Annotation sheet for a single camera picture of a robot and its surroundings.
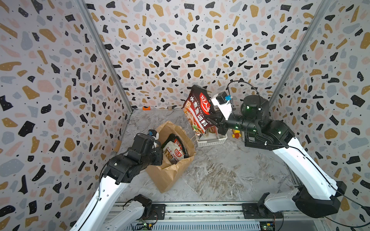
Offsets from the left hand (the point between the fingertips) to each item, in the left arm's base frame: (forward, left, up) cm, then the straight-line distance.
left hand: (162, 152), depth 68 cm
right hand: (+5, -20, +20) cm, 29 cm away
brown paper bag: (-8, 0, -9) cm, 12 cm away
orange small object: (+57, +25, -26) cm, 68 cm away
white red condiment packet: (+6, -3, -11) cm, 13 cm away
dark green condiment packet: (+11, -6, -5) cm, 13 cm away
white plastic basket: (+23, -26, -25) cm, 43 cm away
